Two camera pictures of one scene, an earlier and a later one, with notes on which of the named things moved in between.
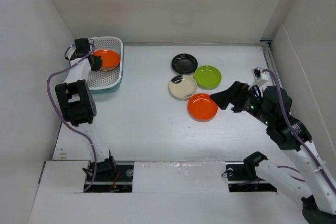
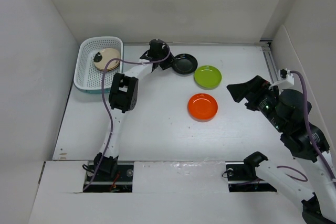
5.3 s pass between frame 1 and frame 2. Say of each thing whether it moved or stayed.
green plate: stayed
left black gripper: moved
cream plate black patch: moved
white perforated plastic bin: stayed
